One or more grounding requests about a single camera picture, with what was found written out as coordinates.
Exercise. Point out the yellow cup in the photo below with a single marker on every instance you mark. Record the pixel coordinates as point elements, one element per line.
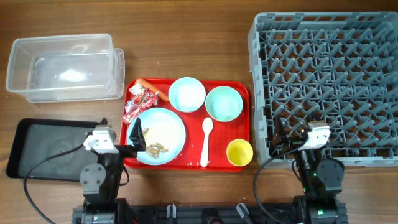
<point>239,152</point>

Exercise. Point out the red serving tray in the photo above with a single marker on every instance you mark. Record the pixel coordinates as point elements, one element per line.
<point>186,154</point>

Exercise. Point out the light blue bowl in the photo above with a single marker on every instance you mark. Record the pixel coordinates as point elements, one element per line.
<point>187,94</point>

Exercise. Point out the light blue plate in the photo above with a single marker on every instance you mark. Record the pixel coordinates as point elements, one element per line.
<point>164,128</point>

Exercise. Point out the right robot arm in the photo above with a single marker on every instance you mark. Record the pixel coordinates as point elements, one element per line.
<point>321,179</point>

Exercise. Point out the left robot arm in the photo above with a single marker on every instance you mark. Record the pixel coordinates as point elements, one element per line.
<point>101,180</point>

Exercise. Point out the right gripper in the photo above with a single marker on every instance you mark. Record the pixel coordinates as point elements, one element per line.
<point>292,140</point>

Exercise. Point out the mint green bowl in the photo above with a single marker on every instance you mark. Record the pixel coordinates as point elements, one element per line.
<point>224,103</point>

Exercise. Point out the black plastic tray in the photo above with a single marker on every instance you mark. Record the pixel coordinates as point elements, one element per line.
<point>37,139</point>

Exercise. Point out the grey dishwasher rack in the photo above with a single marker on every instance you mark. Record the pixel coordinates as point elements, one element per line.
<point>340,67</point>

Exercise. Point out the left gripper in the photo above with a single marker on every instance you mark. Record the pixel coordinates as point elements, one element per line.
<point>130,152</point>

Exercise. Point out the clear plastic bin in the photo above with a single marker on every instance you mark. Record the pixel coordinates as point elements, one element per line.
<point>66,68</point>

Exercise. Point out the white plastic spoon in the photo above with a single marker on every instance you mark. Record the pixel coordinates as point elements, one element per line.
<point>207,127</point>

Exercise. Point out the orange carrot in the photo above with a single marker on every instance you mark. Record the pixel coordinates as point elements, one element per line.
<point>154,89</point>

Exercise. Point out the peanut shell scraps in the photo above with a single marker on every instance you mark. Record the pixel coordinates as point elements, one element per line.
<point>154,146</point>

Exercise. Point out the red snack wrapper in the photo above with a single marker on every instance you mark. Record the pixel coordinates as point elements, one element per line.
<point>143,98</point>

